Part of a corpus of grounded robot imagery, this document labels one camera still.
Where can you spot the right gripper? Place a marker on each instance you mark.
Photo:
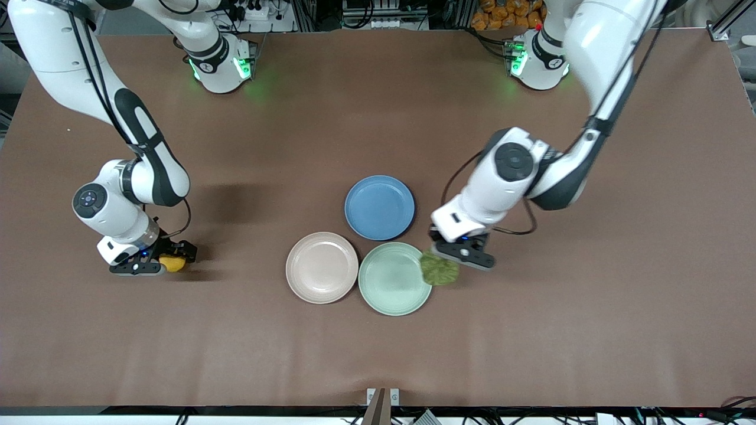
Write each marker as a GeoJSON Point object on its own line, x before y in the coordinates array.
{"type": "Point", "coordinates": [169, 246]}

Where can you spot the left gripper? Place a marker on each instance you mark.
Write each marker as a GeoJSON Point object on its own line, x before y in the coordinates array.
{"type": "Point", "coordinates": [438, 240]}

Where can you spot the green lettuce leaf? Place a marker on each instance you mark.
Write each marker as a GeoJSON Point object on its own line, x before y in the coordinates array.
{"type": "Point", "coordinates": [440, 273]}

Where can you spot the metal bracket with post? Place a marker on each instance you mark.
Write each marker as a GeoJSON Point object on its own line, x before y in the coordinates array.
{"type": "Point", "coordinates": [378, 410]}

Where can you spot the beige round plate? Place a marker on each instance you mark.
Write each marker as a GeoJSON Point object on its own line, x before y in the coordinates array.
{"type": "Point", "coordinates": [322, 268]}

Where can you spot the blue round plate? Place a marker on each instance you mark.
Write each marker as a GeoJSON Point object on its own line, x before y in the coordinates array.
{"type": "Point", "coordinates": [379, 208]}

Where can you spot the aluminium frame profile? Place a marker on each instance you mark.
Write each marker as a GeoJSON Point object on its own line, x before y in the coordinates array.
{"type": "Point", "coordinates": [717, 30]}

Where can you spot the yellow lemon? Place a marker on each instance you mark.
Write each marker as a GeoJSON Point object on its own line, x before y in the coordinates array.
{"type": "Point", "coordinates": [175, 264]}

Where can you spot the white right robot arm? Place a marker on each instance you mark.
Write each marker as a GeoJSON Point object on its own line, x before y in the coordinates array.
{"type": "Point", "coordinates": [59, 53]}

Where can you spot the bag of orange fruits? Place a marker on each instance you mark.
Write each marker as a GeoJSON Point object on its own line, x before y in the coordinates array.
{"type": "Point", "coordinates": [502, 13]}

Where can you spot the white power strip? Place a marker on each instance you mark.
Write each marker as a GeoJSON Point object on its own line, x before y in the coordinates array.
{"type": "Point", "coordinates": [277, 25]}

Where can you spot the pale green round plate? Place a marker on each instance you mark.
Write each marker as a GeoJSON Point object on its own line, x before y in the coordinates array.
{"type": "Point", "coordinates": [393, 283]}

